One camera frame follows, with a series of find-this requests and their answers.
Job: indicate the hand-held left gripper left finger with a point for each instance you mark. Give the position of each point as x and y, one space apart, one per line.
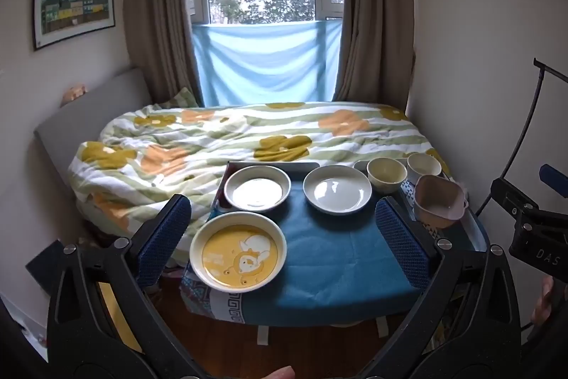
163 243

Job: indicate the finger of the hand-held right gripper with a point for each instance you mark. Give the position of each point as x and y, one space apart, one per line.
554 180
510 197

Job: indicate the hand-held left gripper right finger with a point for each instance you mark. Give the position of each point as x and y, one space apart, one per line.
403 246

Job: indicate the pink square bowl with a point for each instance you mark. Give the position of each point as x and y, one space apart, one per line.
439 201

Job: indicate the yellow duck print plate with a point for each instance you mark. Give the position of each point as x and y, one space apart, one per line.
237 254

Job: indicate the white plate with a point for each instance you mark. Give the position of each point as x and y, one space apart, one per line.
256 190
337 190

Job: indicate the person's right hand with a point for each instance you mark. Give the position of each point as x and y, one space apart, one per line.
542 303

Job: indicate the person's left hand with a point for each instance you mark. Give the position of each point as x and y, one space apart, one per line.
276 373

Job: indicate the blue tablecloth with patterned border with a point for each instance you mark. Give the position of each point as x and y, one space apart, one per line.
337 254

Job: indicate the cream duck print bowl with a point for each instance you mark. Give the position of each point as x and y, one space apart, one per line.
386 177
424 166

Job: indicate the black metal stand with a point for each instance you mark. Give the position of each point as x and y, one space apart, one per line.
537 95

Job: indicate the floral striped duvet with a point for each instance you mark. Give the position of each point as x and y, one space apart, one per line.
186 157

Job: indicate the black box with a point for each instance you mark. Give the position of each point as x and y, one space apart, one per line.
49 268

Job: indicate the grey padded headboard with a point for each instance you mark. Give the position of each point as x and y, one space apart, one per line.
80 126

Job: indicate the green patterned pillow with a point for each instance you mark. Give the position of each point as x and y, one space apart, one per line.
179 99

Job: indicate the plush toy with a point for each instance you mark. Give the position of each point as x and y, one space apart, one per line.
74 94

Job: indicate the light blue window cloth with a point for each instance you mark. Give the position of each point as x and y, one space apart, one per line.
266 63

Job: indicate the brown curtain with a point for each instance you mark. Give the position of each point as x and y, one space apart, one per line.
377 6
155 6

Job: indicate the framed street picture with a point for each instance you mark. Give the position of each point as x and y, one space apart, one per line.
73 6

